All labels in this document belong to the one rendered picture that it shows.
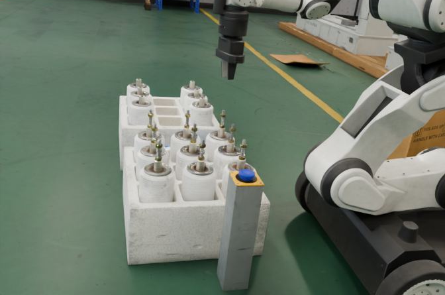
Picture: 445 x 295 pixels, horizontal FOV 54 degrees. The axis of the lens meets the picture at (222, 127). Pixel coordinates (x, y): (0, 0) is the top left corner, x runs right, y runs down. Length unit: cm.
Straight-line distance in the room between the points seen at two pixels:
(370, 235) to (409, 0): 66
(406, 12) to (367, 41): 370
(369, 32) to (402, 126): 332
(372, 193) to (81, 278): 78
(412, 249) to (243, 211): 41
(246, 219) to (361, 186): 30
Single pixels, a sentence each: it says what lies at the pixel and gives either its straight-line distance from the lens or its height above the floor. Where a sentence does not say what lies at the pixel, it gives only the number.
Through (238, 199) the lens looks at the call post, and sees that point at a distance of 105.
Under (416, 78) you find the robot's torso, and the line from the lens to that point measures 119.
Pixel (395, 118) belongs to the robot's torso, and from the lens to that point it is 115.
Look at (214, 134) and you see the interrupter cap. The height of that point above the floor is 25.
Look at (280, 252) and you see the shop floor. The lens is 138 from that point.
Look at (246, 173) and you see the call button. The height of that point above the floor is 33.
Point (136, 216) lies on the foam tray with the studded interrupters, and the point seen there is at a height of 16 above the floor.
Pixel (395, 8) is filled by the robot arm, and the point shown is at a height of 76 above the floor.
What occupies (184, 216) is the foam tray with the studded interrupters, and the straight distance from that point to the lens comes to 120.
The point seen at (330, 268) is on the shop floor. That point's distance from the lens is 137.
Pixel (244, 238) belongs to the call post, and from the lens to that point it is 112.
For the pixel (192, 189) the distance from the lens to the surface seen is 121.
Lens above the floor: 80
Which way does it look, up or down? 21 degrees down
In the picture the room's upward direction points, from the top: 6 degrees clockwise
